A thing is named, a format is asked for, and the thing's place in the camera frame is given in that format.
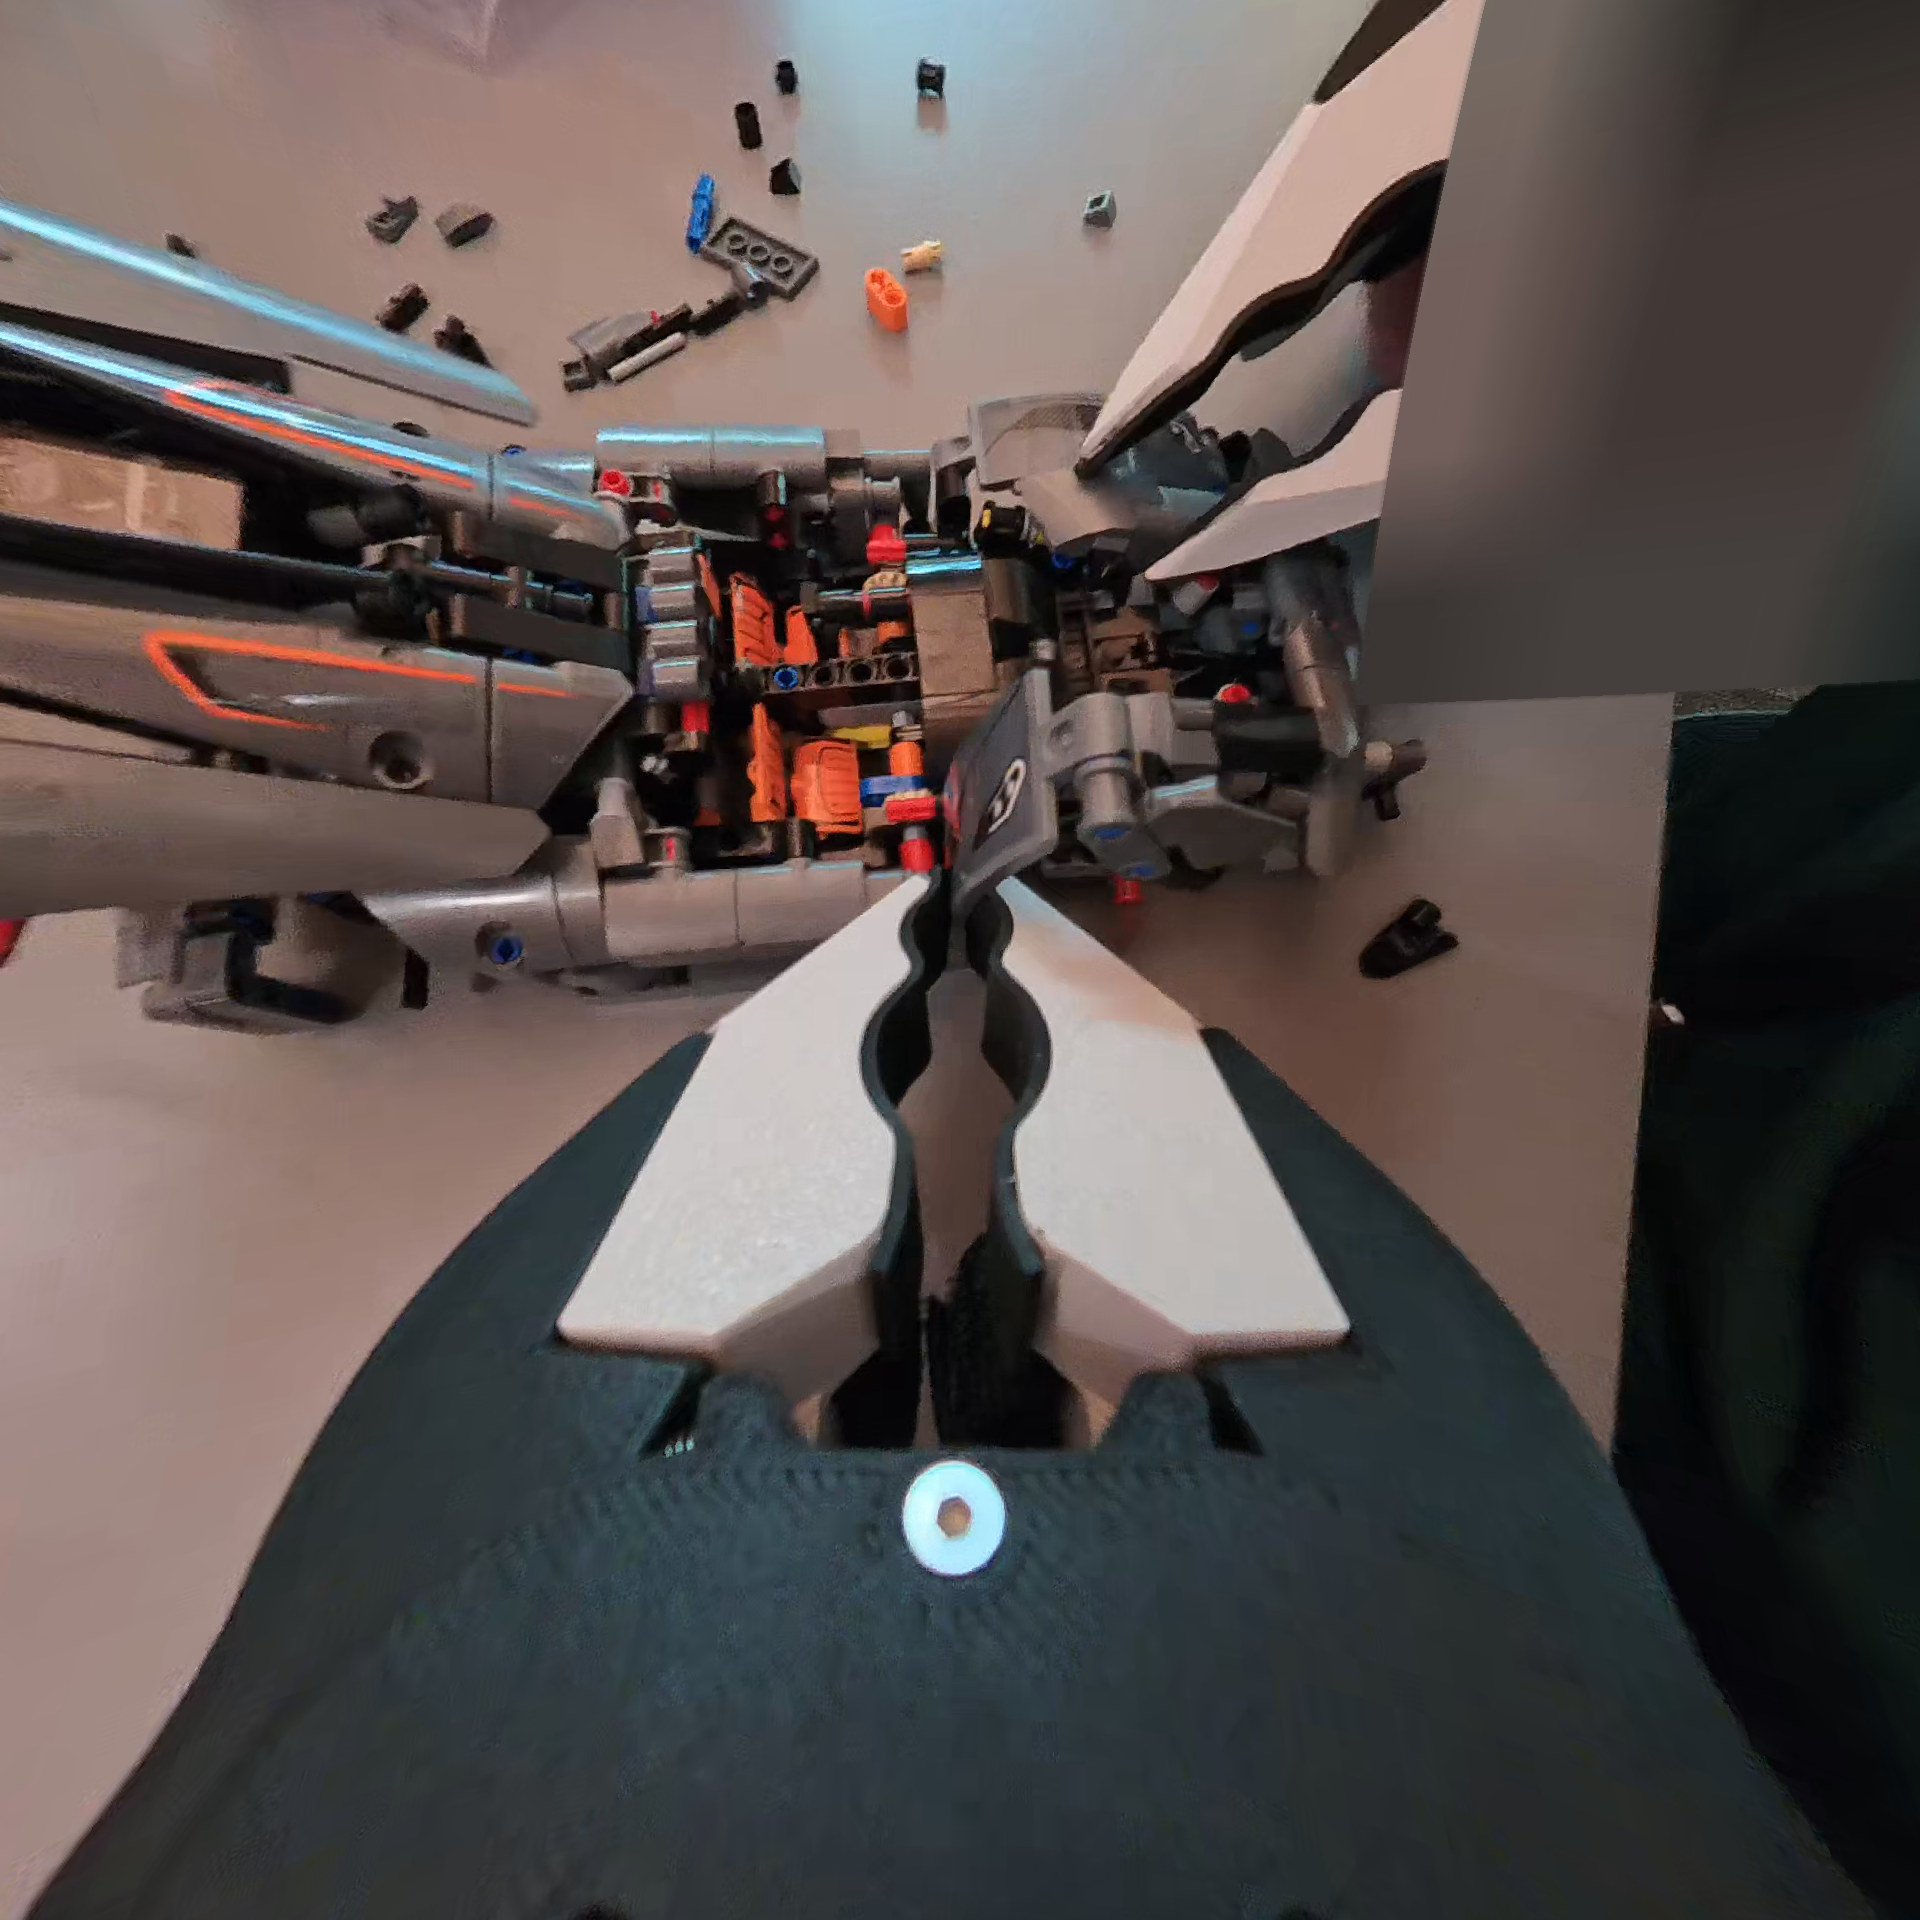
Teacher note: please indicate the tan lego pin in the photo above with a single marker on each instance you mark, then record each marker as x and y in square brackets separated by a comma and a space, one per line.
[925, 257]

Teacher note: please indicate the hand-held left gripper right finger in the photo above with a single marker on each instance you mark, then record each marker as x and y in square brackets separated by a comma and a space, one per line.
[1157, 1186]

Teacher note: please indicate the small dark lego beam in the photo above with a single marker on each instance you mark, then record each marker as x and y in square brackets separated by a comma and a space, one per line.
[1406, 943]

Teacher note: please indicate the grey lego car model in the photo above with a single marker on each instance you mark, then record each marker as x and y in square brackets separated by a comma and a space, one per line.
[450, 706]

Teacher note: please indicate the dark grey lego subassembly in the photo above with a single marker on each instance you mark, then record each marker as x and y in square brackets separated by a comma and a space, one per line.
[623, 345]

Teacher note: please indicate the orange lego connector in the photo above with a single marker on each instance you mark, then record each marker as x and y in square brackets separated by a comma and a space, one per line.
[889, 296]

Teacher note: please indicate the grey lego slope piece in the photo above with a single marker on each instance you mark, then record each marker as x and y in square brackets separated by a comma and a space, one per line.
[466, 225]
[391, 222]

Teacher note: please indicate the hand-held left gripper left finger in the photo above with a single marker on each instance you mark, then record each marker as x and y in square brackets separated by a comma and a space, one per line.
[751, 1169]

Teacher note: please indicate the dark grey lego plate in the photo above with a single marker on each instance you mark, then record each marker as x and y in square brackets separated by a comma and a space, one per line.
[767, 257]

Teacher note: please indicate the blue lego pin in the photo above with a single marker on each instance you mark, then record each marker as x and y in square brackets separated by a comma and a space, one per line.
[701, 211]

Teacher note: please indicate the person's dark clothing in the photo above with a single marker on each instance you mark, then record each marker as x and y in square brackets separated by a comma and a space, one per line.
[1786, 1198]

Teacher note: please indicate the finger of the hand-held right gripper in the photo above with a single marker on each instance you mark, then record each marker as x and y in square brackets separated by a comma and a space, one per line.
[1305, 515]
[1292, 211]

